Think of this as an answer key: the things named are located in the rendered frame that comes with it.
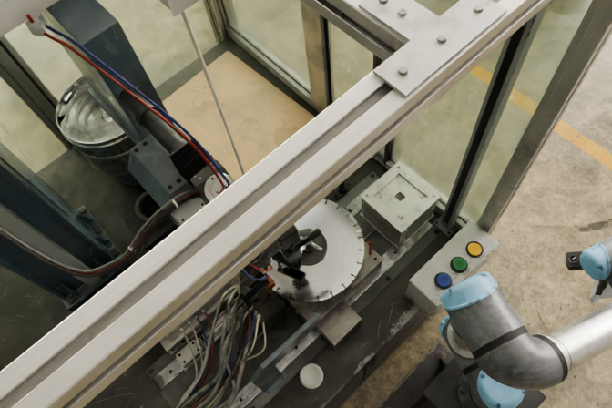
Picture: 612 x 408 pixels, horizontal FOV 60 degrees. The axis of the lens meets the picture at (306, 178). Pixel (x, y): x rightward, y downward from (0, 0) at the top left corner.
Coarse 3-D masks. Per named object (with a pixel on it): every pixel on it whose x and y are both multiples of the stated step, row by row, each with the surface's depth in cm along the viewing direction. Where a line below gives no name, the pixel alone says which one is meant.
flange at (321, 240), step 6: (300, 234) 157; (306, 234) 157; (300, 240) 156; (312, 240) 154; (318, 240) 156; (324, 240) 156; (324, 246) 155; (306, 252) 154; (312, 252) 154; (318, 252) 154; (324, 252) 154; (300, 258) 154; (306, 258) 153; (312, 258) 153; (318, 258) 153; (306, 264) 153
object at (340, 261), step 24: (312, 216) 161; (336, 216) 160; (336, 240) 156; (360, 240) 156; (312, 264) 153; (336, 264) 153; (360, 264) 152; (288, 288) 151; (312, 288) 150; (336, 288) 149
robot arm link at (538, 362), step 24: (600, 312) 109; (528, 336) 99; (552, 336) 103; (576, 336) 103; (600, 336) 104; (480, 360) 100; (504, 360) 97; (528, 360) 96; (552, 360) 98; (576, 360) 101; (504, 384) 101; (528, 384) 97; (552, 384) 99
